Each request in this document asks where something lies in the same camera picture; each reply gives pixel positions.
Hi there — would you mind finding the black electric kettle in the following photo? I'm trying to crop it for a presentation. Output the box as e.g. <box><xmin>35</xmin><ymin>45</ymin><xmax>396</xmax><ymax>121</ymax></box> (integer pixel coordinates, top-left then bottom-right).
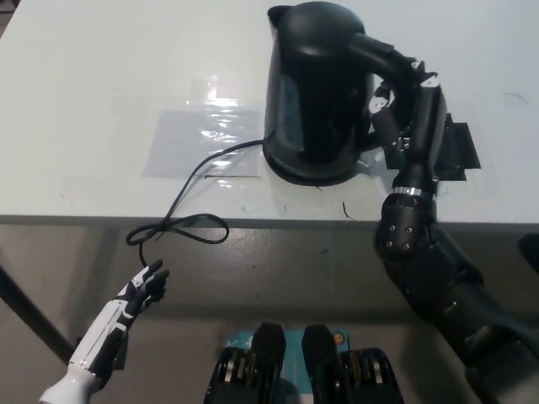
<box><xmin>263</xmin><ymin>2</ymin><xmax>422</xmax><ymax>176</ymax></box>

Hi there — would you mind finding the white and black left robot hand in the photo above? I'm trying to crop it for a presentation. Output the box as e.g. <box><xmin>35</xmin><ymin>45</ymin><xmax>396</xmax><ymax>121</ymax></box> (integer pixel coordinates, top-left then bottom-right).
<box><xmin>66</xmin><ymin>259</ymin><xmax>171</xmax><ymax>379</ymax></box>

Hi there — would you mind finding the round black kettle base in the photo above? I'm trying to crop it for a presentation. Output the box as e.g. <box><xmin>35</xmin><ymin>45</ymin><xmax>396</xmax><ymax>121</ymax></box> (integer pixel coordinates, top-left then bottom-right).
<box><xmin>263</xmin><ymin>141</ymin><xmax>364</xmax><ymax>187</ymax></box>

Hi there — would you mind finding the black tape patch on table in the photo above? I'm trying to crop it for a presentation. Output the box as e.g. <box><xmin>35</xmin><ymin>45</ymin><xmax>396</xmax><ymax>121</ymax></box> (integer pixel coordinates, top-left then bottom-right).
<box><xmin>382</xmin><ymin>112</ymin><xmax>482</xmax><ymax>183</ymax></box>

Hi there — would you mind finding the clear plastic sheet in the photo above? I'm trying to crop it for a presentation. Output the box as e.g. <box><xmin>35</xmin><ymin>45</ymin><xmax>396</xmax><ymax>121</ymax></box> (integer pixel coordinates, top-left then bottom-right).
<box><xmin>142</xmin><ymin>75</ymin><xmax>270</xmax><ymax>182</ymax></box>

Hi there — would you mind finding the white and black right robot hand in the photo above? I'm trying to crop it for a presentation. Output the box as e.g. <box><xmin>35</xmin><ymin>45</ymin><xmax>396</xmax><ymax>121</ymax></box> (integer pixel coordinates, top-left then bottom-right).
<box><xmin>366</xmin><ymin>54</ymin><xmax>448</xmax><ymax>197</ymax></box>

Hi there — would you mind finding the black power cord with plug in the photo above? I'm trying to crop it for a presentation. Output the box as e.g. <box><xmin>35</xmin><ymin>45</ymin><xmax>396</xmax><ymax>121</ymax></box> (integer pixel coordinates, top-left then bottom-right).
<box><xmin>126</xmin><ymin>141</ymin><xmax>267</xmax><ymax>270</ymax></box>

